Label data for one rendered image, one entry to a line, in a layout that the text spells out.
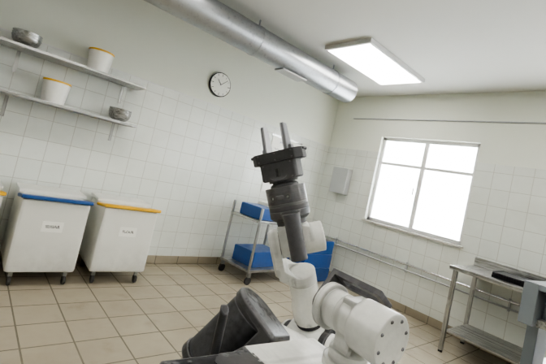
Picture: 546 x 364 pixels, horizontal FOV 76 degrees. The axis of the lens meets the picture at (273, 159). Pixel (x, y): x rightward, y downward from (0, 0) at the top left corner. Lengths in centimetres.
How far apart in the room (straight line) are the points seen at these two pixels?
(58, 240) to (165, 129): 169
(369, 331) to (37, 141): 385
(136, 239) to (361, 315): 342
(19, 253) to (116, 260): 79
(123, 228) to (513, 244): 415
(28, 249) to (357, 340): 330
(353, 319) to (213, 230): 455
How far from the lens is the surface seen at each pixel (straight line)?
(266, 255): 474
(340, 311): 50
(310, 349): 60
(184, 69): 456
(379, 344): 46
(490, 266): 482
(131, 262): 385
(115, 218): 368
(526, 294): 174
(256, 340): 62
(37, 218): 354
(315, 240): 76
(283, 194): 74
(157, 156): 441
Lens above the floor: 135
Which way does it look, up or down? 3 degrees up
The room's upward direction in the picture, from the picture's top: 13 degrees clockwise
